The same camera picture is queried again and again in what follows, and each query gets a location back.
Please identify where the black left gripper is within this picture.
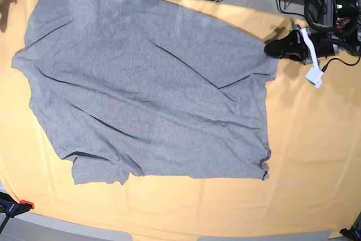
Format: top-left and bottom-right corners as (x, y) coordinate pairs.
(264, 30), (346, 62)

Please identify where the grey t-shirt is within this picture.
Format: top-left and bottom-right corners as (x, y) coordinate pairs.
(12, 0), (278, 184)

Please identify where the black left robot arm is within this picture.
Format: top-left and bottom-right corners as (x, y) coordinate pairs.
(303, 0), (360, 58)

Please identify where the black clamp bottom right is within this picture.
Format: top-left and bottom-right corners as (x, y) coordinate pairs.
(340, 218), (361, 241)

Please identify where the clamp with red tip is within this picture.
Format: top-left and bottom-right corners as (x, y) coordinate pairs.
(0, 192), (34, 218)

